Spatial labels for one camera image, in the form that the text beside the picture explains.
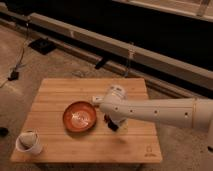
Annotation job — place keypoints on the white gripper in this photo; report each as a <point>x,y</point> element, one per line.
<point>119,121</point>

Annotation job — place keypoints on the black eraser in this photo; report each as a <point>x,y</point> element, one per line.
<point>112,126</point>

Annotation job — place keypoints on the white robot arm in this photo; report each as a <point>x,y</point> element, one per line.
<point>188,112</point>

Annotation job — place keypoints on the red-brown snack packet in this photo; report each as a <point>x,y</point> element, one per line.
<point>106,118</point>

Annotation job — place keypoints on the wooden table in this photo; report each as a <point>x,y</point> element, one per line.
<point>134,143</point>

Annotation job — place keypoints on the orange bowl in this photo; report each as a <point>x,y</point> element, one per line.
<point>79,117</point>

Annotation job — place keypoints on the white paper cup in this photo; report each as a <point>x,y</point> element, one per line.
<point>28,142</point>

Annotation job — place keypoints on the black floor plate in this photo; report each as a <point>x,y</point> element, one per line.
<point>43,46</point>

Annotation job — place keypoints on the black object at left edge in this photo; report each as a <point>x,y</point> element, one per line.
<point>3,131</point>

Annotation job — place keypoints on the black bracket on rail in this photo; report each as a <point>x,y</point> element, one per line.
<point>101,63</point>

